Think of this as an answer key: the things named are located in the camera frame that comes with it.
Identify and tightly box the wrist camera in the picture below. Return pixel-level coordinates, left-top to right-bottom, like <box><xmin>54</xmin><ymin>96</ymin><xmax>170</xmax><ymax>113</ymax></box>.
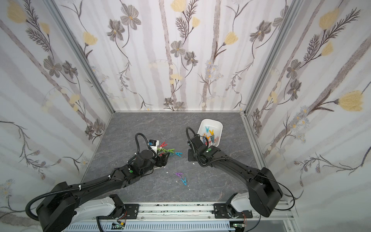
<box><xmin>190</xmin><ymin>134</ymin><xmax>206</xmax><ymax>149</ymax></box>
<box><xmin>148</xmin><ymin>139</ymin><xmax>159</xmax><ymax>153</ymax></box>

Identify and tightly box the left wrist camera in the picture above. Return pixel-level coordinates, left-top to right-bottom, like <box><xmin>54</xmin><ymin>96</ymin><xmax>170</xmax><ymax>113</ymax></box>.
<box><xmin>148</xmin><ymin>139</ymin><xmax>159</xmax><ymax>153</ymax></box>

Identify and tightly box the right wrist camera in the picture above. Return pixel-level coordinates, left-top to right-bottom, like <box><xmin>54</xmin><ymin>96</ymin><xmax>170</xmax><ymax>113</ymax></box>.
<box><xmin>190</xmin><ymin>134</ymin><xmax>206</xmax><ymax>149</ymax></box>

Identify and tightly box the aluminium corner post right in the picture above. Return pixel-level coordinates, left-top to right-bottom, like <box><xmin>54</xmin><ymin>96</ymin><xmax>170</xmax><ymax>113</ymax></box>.
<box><xmin>243</xmin><ymin>0</ymin><xmax>303</xmax><ymax>116</ymax></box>

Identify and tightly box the white plastic storage box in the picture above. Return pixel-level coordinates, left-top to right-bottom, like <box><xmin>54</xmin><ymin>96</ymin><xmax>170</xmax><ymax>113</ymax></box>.
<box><xmin>198</xmin><ymin>119</ymin><xmax>223</xmax><ymax>147</ymax></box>

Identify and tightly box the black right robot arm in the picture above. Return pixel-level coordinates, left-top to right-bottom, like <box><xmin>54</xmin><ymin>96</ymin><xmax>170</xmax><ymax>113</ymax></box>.
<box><xmin>188</xmin><ymin>143</ymin><xmax>284</xmax><ymax>218</ymax></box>

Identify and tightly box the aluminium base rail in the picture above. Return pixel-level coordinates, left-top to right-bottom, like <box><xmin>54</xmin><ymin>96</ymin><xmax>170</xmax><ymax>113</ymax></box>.
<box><xmin>65</xmin><ymin>202</ymin><xmax>299</xmax><ymax>232</ymax></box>

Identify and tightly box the aluminium corner post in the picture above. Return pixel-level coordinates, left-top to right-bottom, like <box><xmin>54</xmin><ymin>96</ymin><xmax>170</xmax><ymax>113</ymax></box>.
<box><xmin>43</xmin><ymin>0</ymin><xmax>115</xmax><ymax>114</ymax></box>
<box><xmin>243</xmin><ymin>0</ymin><xmax>303</xmax><ymax>116</ymax></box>

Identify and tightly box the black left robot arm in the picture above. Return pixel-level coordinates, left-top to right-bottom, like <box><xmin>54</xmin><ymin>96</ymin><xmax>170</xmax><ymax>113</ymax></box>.
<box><xmin>25</xmin><ymin>150</ymin><xmax>170</xmax><ymax>232</ymax></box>

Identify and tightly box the aluminium corner post left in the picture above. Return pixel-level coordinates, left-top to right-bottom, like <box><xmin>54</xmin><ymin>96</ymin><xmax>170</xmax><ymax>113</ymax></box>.
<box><xmin>43</xmin><ymin>0</ymin><xmax>115</xmax><ymax>114</ymax></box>

